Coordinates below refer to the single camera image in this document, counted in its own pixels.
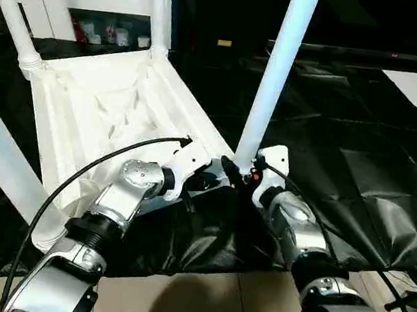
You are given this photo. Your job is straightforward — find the white plastic table top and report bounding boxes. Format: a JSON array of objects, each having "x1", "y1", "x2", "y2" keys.
[{"x1": 0, "y1": 31, "x2": 260, "y2": 275}]

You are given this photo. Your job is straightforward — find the black left wrist camera cable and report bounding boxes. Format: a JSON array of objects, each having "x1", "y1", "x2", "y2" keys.
[{"x1": 0, "y1": 115, "x2": 195, "y2": 312}]

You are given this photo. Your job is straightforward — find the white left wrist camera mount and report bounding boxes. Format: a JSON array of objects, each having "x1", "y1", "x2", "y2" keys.
[{"x1": 157, "y1": 139, "x2": 214, "y2": 207}]

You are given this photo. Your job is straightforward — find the black mat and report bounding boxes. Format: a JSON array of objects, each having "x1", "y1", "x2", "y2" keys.
[{"x1": 0, "y1": 17, "x2": 417, "y2": 312}]

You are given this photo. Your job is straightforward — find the long black bar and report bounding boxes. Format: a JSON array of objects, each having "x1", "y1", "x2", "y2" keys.
[{"x1": 266, "y1": 37, "x2": 417, "y2": 64}]

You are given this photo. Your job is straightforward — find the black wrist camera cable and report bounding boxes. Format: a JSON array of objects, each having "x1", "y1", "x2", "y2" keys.
[
  {"x1": 0, "y1": 115, "x2": 195, "y2": 312},
  {"x1": 239, "y1": 160, "x2": 417, "y2": 312}
]

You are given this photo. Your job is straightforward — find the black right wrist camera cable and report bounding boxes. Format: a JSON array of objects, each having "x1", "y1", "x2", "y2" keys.
[{"x1": 239, "y1": 160, "x2": 417, "y2": 312}]

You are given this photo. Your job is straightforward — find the black stick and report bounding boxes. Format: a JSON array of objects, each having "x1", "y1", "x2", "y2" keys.
[{"x1": 383, "y1": 285, "x2": 417, "y2": 312}]

